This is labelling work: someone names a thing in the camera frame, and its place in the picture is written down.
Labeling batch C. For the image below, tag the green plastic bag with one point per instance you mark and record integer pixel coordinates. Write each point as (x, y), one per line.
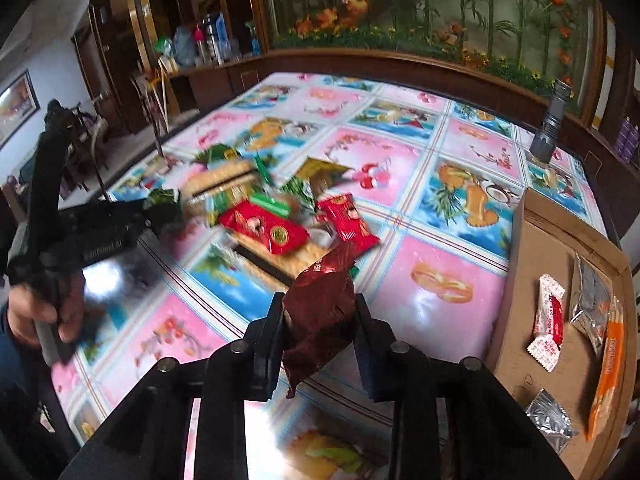
(162, 47)

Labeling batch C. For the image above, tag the gold and green snack packet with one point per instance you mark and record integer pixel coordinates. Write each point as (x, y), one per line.
(315, 170)

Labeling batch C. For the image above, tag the person's left forearm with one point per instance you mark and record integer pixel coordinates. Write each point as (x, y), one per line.
(15, 365)

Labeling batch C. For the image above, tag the dark wooden cabinet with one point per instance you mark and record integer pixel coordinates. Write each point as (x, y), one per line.
(115, 60)

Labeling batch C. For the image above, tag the grey metal flashlight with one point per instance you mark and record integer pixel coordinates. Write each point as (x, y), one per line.
(547, 130)

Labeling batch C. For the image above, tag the person's left hand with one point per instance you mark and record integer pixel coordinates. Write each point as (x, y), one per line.
(22, 315)

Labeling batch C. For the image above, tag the blue spray bottle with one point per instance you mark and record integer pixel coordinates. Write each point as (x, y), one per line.
(253, 42)

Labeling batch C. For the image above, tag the bright green snack packet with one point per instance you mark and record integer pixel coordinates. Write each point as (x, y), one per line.
(262, 170)

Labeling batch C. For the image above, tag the dark green snack packet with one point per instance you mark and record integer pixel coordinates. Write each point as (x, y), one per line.
(167, 207)

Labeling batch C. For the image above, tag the small silver foil packet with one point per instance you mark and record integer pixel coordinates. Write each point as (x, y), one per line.
(550, 417)

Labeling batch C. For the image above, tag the white and red candy packet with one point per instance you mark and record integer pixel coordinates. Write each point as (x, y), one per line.
(547, 320)

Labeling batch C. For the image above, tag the dark red snack packet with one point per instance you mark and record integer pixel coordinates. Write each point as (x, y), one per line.
(320, 310)

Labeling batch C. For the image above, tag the clear plastic packet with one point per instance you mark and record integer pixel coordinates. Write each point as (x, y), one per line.
(590, 300)

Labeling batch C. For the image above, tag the green packet with yellow label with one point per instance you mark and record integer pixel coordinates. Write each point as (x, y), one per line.
(217, 154)

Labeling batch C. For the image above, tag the purple box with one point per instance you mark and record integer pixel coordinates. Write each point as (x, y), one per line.
(627, 140)

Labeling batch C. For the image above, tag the blue and white carton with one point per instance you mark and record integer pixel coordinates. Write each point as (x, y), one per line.
(220, 30)

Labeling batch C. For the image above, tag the steel thermos flask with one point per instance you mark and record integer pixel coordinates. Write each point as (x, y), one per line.
(212, 47)

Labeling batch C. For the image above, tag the clear packet with green strip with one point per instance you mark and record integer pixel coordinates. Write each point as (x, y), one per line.
(272, 205)

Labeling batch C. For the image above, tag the tan cracker packet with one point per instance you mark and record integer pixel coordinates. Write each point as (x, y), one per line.
(220, 177)
(265, 260)

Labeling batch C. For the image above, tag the framed wall picture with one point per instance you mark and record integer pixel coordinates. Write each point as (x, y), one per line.
(15, 107)

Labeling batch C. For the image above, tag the orange snack packet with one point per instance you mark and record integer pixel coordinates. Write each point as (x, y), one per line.
(607, 370)

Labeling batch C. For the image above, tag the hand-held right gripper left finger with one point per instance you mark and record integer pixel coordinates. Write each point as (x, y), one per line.
(265, 355)

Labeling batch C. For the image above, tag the bamboo and flower glass panel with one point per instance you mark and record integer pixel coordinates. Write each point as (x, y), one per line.
(425, 5)

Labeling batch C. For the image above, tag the brown cardboard box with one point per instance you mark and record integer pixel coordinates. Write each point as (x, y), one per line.
(530, 270)

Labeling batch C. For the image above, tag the clear plastic bag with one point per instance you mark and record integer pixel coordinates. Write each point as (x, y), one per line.
(183, 47)

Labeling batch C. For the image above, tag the wooden chair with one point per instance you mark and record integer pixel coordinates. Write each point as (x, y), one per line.
(95, 135)

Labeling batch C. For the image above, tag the pink capped bottle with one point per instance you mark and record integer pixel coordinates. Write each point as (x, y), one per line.
(200, 45)

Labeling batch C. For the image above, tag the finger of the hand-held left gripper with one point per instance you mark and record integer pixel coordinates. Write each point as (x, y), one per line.
(140, 217)

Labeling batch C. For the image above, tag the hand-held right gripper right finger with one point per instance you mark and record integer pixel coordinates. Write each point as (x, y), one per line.
(370, 360)

